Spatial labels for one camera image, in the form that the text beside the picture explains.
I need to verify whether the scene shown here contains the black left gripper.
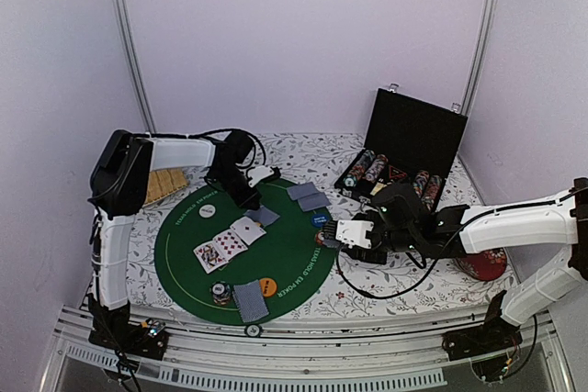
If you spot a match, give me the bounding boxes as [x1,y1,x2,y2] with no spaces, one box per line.
[213,165,264,210]

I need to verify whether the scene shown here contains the white dealer button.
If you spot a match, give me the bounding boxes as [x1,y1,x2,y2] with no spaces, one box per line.
[198,204,216,218]

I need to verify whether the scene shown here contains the blue small blind button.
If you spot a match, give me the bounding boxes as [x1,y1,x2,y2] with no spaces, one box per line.
[311,213,330,229]

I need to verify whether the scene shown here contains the face-up ace diamonds card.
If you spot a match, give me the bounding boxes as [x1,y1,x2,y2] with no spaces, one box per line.
[230,217,266,246]

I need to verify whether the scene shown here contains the small chip stack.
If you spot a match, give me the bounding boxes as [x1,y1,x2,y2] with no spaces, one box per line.
[315,231,324,246]

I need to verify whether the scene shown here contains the dealt cards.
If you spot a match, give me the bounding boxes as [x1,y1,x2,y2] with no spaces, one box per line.
[287,182,330,212]
[232,280,269,323]

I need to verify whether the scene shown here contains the face-up ten red card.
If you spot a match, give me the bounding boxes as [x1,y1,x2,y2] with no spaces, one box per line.
[212,229,248,261]

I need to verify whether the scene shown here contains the orange big blind button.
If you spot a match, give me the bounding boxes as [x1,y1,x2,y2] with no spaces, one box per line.
[259,277,277,297]

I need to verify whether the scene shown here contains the blue checked card deck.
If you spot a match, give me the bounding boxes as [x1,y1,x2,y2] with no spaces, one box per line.
[322,239,340,250]

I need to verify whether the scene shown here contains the face-up queen card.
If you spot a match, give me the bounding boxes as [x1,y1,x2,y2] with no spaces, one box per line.
[193,241,228,274]

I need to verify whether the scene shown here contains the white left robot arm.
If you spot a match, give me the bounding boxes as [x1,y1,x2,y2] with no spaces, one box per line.
[88,129,281,310]

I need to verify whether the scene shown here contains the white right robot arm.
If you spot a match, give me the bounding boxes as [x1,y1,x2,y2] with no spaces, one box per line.
[317,177,587,357]

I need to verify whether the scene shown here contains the boxed card deck in case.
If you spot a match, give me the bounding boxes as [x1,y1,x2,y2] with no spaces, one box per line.
[371,183,386,195]

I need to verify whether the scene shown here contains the red triangle all-in marker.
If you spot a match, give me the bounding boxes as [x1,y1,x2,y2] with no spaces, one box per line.
[386,164,407,182]

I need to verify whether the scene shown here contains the floral white tablecloth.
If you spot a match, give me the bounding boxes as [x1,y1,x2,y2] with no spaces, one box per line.
[126,134,517,319]

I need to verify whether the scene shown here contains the black poker chip case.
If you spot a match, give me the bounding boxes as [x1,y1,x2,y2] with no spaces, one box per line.
[334,89,468,211]

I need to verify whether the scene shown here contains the woven bamboo tray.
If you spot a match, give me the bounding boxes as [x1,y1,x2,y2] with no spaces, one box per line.
[143,168,188,207]

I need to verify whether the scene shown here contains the red floral bowl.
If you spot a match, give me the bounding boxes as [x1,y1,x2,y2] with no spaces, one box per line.
[454,248,507,282]

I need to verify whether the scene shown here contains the green round poker mat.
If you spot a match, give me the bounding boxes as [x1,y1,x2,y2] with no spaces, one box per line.
[154,179,334,326]

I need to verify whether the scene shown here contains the aluminium left corner post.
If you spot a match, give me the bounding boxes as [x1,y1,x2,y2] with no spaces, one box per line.
[112,0,156,133]

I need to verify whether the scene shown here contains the aluminium corner post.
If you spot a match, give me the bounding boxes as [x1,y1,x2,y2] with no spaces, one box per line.
[461,0,498,117]
[112,0,156,133]

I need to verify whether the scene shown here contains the aluminium right corner post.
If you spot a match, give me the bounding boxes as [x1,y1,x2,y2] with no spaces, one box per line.
[461,0,498,117]

